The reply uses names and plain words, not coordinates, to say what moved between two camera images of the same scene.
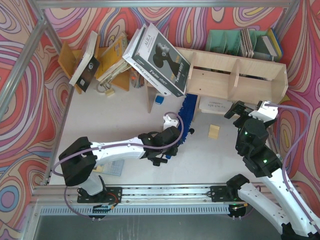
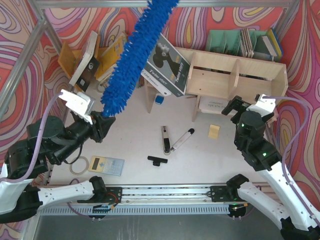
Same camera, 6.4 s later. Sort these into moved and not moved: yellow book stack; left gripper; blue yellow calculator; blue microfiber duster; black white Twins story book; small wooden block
Moved: left gripper; blue microfiber duster
Not moved: yellow book stack; small wooden block; black white Twins story book; blue yellow calculator
